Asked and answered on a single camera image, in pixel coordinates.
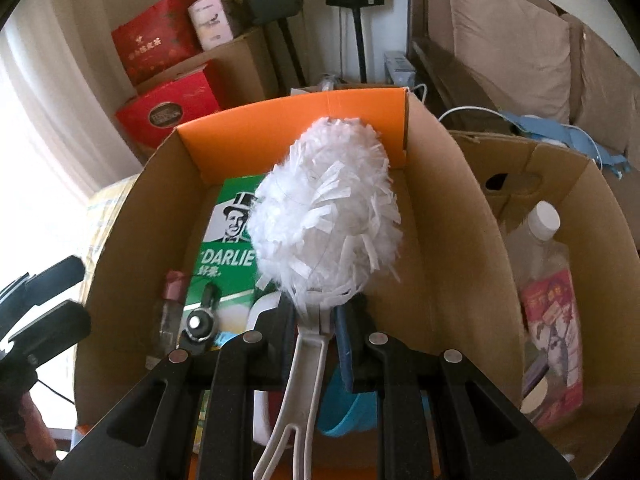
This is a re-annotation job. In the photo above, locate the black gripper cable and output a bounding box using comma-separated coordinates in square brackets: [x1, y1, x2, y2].
[34, 379, 77, 407]

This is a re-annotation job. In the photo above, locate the white fluffy duster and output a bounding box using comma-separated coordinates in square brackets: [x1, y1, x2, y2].
[247, 116, 403, 480]

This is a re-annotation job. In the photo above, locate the open plain cardboard box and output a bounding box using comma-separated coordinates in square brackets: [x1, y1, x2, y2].
[447, 130, 640, 477]

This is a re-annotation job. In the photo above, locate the wooden sofa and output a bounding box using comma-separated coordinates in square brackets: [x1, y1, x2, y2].
[406, 0, 640, 261]

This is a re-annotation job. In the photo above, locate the black speaker stand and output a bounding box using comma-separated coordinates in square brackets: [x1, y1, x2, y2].
[352, 6, 369, 84]
[274, 17, 307, 88]

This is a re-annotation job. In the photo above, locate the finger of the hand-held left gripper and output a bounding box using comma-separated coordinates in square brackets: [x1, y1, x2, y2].
[9, 302, 93, 362]
[0, 255, 85, 312]

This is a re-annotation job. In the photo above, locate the blue cloth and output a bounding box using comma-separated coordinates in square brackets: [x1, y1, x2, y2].
[507, 112, 632, 179]

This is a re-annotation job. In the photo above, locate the green toothpaste box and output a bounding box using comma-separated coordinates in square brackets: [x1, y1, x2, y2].
[182, 175, 276, 466]

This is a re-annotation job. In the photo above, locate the red chocolate box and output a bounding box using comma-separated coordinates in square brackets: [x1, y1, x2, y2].
[115, 67, 221, 157]

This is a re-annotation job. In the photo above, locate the yellow plaid cloth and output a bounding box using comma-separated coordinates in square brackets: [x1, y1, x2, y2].
[85, 175, 142, 281]

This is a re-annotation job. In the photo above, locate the brown cardboard box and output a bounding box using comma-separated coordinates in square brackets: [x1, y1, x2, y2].
[135, 25, 279, 111]

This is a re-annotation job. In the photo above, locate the large beige sofa cushion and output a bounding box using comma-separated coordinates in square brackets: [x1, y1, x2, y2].
[442, 0, 574, 124]

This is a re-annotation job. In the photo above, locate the pink carton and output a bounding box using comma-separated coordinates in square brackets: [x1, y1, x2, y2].
[188, 0, 235, 51]

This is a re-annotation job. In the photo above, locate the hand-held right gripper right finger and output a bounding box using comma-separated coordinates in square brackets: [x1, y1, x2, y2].
[334, 296, 576, 480]

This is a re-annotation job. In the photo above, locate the blue collapsible funnel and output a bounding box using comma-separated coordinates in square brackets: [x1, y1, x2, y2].
[317, 390, 388, 437]

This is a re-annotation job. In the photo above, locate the white round lid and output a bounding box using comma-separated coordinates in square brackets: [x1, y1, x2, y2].
[520, 374, 551, 415]

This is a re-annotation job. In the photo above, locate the clear bottle with white cap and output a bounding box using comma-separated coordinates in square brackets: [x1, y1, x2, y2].
[505, 201, 585, 428]

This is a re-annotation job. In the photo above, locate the small bottle with pink cap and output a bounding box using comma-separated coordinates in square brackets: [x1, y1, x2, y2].
[159, 270, 189, 357]

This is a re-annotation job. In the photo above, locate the white curtain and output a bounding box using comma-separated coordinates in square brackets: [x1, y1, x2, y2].
[0, 0, 147, 281]

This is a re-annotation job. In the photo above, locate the white cable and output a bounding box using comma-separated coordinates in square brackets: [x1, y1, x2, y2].
[436, 105, 607, 172]

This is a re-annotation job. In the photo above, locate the large red gift box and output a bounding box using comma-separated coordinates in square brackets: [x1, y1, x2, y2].
[111, 0, 203, 86]

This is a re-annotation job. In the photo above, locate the cardboard box with orange flaps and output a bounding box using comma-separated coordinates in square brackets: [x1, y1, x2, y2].
[74, 86, 526, 480]

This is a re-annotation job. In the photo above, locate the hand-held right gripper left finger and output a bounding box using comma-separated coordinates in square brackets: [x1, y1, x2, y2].
[50, 302, 298, 480]

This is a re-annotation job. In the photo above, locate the person's left hand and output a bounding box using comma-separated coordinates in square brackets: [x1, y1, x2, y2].
[17, 390, 53, 463]

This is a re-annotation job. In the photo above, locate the black star knob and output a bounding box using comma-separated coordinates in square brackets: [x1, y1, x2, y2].
[177, 282, 223, 356]

